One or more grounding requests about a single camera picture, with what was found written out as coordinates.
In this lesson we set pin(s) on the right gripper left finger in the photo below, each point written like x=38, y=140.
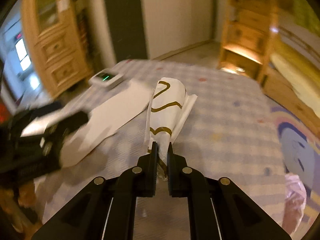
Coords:
x=105, y=208

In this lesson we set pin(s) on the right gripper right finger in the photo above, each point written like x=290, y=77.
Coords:
x=218, y=209

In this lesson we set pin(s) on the white paper sheet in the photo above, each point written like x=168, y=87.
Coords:
x=104, y=121

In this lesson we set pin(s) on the white gold paper bag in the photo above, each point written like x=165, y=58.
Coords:
x=168, y=110

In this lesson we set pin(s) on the checkered bed cover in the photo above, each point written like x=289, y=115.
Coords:
x=229, y=133

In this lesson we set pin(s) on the white device green light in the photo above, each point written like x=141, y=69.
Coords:
x=107, y=79

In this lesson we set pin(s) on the oval rainbow rug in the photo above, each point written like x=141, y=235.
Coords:
x=301, y=157

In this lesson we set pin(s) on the wooden cabinet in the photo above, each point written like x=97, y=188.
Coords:
x=53, y=39

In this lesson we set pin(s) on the yellow mattress sheet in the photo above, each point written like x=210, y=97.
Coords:
x=306, y=90

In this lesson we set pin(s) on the wooden drawer staircase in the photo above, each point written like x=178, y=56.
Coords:
x=249, y=30

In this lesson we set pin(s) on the wooden bunk bed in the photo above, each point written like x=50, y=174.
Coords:
x=297, y=41

